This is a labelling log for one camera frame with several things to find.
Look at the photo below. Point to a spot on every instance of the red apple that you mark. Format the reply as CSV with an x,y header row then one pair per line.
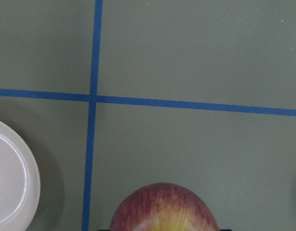
x,y
163,207

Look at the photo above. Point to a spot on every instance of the pink plate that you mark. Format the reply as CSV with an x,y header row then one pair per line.
x,y
19,182

